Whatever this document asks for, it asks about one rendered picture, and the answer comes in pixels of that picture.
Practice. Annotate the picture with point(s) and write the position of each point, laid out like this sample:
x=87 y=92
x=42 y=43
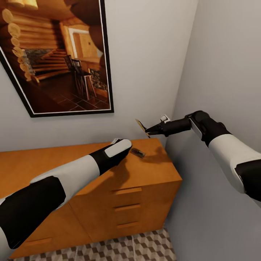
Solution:
x=56 y=54

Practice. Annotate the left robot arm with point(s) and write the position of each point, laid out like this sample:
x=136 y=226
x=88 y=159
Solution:
x=23 y=211

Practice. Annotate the cabinet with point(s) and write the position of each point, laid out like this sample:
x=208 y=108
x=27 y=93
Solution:
x=132 y=197

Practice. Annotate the mousetrap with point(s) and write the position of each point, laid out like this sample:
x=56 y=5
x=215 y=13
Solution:
x=137 y=152
x=142 y=126

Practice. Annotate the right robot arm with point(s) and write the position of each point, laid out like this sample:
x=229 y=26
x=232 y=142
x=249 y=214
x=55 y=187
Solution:
x=240 y=163

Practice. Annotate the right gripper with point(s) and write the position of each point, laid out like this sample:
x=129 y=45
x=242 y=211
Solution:
x=167 y=129

